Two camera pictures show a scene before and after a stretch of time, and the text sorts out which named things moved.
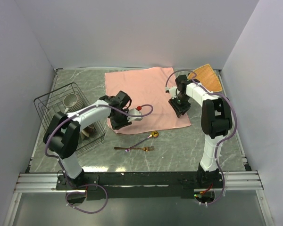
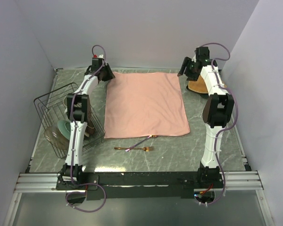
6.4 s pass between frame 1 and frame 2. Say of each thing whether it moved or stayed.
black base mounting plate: stayed
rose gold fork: stayed
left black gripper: moved
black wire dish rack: stayed
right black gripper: moved
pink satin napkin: moved
